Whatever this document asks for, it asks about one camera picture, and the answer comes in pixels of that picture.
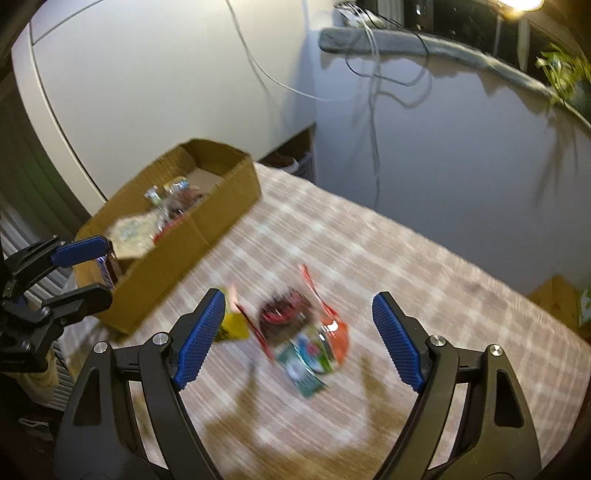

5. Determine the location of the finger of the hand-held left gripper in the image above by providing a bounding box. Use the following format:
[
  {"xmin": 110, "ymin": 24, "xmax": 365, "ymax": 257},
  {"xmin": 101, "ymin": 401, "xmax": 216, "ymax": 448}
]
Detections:
[
  {"xmin": 9, "ymin": 235, "xmax": 110, "ymax": 282},
  {"xmin": 28, "ymin": 284, "xmax": 113, "ymax": 326}
]

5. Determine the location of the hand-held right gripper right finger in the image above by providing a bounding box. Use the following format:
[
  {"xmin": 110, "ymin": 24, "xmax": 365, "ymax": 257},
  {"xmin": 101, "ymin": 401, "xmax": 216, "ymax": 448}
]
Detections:
[{"xmin": 372, "ymin": 292, "xmax": 542, "ymax": 480}]

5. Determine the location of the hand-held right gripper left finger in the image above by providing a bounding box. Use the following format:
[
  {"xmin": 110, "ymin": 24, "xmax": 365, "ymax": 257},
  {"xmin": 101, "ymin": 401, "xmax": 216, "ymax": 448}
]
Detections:
[{"xmin": 54, "ymin": 288, "xmax": 227, "ymax": 480}]

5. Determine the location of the brown chocolate bar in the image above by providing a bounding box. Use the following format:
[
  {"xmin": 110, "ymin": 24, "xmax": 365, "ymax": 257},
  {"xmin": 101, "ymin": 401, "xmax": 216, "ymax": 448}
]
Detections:
[{"xmin": 95, "ymin": 244, "xmax": 123, "ymax": 289}]

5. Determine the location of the yellow candy packet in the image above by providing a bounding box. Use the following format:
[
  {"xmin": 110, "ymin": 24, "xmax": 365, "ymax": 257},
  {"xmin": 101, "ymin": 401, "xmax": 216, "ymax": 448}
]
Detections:
[{"xmin": 217, "ymin": 286, "xmax": 250, "ymax": 342}]

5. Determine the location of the clear wafer packet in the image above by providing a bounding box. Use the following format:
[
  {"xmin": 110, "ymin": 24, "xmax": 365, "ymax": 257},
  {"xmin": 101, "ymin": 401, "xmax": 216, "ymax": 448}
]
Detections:
[{"xmin": 111, "ymin": 215, "xmax": 160, "ymax": 259}]

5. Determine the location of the orange snack packet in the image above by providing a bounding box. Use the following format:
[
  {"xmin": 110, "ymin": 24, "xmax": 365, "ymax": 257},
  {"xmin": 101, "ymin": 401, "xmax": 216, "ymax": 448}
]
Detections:
[{"xmin": 318, "ymin": 305, "xmax": 349, "ymax": 365}]

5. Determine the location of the cardboard box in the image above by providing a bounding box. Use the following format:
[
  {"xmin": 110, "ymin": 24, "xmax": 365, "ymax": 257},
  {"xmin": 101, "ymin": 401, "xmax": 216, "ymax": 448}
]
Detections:
[{"xmin": 74, "ymin": 138, "xmax": 262, "ymax": 335}]

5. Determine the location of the green snack packet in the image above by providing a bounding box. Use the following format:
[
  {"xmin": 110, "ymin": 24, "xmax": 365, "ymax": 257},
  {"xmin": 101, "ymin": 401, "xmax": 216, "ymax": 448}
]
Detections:
[{"xmin": 277, "ymin": 335, "xmax": 333, "ymax": 398}]

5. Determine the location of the clear candy bag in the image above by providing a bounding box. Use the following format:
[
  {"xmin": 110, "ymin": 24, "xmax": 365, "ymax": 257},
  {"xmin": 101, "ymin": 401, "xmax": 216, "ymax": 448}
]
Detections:
[{"xmin": 145, "ymin": 178, "xmax": 204, "ymax": 243}]

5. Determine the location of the potted spider plant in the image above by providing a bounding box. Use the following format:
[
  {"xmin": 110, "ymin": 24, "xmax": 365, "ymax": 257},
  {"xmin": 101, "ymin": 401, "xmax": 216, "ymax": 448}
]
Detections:
[{"xmin": 536, "ymin": 44, "xmax": 591, "ymax": 116}]

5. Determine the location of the white power strip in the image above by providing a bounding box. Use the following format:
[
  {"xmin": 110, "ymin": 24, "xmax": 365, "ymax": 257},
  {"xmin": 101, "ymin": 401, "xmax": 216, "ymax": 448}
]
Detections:
[{"xmin": 335, "ymin": 2, "xmax": 384, "ymax": 26}]

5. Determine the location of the white cable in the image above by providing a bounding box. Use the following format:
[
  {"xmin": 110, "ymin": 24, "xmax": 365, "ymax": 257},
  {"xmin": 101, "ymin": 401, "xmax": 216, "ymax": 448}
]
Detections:
[
  {"xmin": 362, "ymin": 21, "xmax": 383, "ymax": 208},
  {"xmin": 225, "ymin": 0, "xmax": 326, "ymax": 101}
]

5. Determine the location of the black cable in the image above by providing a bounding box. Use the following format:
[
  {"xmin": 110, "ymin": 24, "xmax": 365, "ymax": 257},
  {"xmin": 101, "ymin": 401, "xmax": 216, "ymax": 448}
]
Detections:
[{"xmin": 346, "ymin": 28, "xmax": 432, "ymax": 109}]

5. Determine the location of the ring light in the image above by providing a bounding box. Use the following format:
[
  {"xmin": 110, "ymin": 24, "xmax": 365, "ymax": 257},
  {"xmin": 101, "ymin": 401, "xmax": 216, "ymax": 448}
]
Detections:
[{"xmin": 496, "ymin": 0, "xmax": 546, "ymax": 12}]

